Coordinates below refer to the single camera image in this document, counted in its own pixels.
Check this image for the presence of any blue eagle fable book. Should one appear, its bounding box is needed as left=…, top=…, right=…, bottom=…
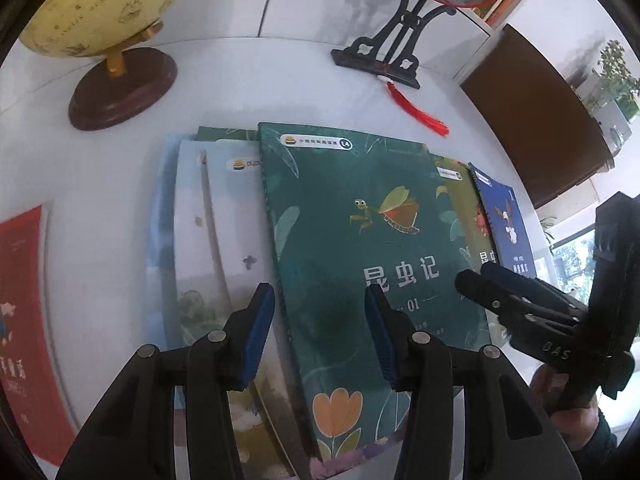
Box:
left=470, top=165, right=537, bottom=278

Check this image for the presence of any olive green insect book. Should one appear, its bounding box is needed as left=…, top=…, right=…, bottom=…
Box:
left=433, top=155, right=498, bottom=272

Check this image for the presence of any red poetry book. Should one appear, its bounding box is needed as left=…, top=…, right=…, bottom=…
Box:
left=1, top=204, right=75, bottom=466

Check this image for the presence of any dark green insect book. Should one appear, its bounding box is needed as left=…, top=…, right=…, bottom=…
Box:
left=258, top=122, right=490, bottom=467

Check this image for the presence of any right hand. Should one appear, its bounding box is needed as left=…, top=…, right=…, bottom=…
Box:
left=529, top=364, right=599, bottom=452

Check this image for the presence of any dark brown cabinet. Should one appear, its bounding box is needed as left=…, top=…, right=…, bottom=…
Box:
left=461, top=25, right=614, bottom=208

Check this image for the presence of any red tassel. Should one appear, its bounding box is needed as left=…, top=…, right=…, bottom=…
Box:
left=384, top=78, right=449, bottom=138

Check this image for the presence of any light blue book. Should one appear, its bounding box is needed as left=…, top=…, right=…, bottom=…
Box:
left=143, top=134, right=193, bottom=351

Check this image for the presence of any pale white rabbit book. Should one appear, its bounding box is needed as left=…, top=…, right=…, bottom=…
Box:
left=174, top=140, right=310, bottom=479

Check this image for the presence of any potted green plant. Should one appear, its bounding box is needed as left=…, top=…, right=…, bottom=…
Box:
left=585, top=40, right=639, bottom=122

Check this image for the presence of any yellow desk globe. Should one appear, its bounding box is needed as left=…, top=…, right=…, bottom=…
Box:
left=20, top=0, right=178, bottom=131

